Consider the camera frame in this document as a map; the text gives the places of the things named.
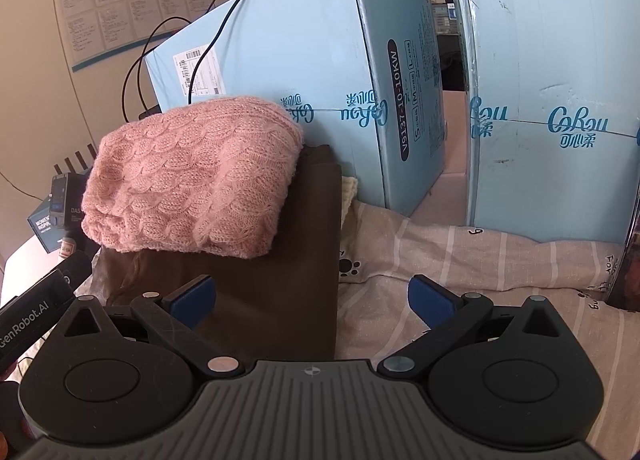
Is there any pink knitted sweater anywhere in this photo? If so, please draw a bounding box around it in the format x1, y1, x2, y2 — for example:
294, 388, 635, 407
81, 96, 304, 258

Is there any striped cartoon bed sheet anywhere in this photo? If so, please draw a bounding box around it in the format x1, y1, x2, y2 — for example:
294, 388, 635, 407
336, 201, 639, 459

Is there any brown folded garment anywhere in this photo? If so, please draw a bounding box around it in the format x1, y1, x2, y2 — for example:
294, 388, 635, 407
92, 146, 342, 365

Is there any small black display device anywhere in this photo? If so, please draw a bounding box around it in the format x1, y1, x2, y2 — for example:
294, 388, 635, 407
49, 173, 88, 249

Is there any black router with antennas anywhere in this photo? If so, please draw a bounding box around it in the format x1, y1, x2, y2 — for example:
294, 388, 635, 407
52, 143, 98, 175

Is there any smartphone leaning on box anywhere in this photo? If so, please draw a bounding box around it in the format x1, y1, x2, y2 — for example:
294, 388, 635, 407
605, 199, 640, 311

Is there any white shipping label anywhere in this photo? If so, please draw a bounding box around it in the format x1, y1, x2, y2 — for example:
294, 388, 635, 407
174, 45, 226, 99

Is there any small light blue box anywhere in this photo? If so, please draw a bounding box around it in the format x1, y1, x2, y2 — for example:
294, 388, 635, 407
145, 0, 445, 215

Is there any large light blue box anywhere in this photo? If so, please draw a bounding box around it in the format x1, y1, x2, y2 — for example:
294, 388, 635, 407
456, 0, 639, 244

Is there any black cable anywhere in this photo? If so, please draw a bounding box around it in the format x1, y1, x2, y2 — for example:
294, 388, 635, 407
120, 0, 302, 123

